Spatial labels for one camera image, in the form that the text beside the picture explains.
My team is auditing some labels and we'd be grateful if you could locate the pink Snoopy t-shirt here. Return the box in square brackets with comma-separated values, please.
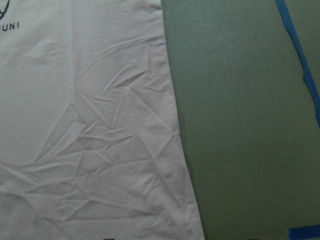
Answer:
[0, 0, 204, 240]

